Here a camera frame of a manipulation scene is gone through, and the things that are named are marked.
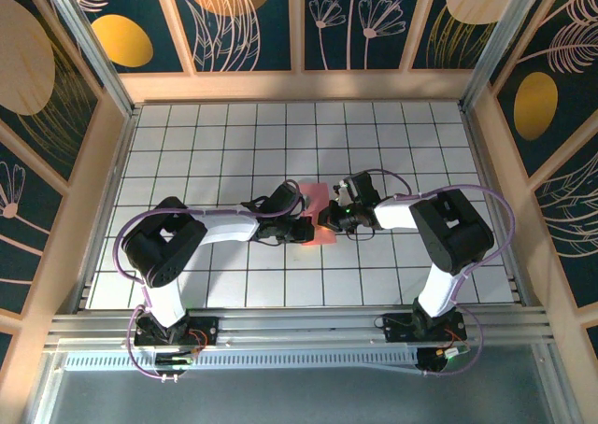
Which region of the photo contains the pink square paper sheet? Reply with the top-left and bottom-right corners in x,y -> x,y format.
298,180 -> 338,248

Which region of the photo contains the cream circle yellow lines panel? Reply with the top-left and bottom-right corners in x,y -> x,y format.
407,0 -> 513,73

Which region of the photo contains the orange oval white fern panel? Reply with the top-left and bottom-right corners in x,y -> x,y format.
485,0 -> 598,180

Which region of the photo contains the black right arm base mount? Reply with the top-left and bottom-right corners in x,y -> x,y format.
381,312 -> 468,344

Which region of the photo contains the aluminium frame cross rail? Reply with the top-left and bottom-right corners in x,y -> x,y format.
44,304 -> 560,356

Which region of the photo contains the aluminium side rail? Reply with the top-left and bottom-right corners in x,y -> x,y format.
461,107 -> 534,309
72,109 -> 141,314

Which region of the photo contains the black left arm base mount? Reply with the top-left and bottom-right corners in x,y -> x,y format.
133,314 -> 221,350

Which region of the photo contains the grey slotted cable duct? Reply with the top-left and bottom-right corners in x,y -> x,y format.
63,351 -> 421,375

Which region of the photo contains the white flowers wall panel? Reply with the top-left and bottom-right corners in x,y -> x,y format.
298,0 -> 429,74

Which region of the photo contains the orange circle leaves wall panel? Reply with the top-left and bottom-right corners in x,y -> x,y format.
156,0 -> 299,75

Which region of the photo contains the white leaves wall panel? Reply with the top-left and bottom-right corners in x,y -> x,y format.
527,132 -> 598,311

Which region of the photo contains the aluminium corner post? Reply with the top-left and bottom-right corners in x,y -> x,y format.
36,0 -> 141,117
460,0 -> 548,112

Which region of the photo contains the orange oval feather wall panel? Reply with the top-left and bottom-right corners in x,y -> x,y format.
60,0 -> 196,76

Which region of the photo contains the single white flower wall panel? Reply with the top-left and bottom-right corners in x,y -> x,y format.
0,118 -> 71,322

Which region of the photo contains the aluminium frame post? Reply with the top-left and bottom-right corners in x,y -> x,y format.
536,344 -> 579,424
26,352 -> 67,424

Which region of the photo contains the small dark wall panel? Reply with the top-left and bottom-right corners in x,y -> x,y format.
0,330 -> 16,376
582,319 -> 598,364

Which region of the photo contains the large cream circle wall panel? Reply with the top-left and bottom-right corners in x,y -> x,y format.
0,0 -> 104,194

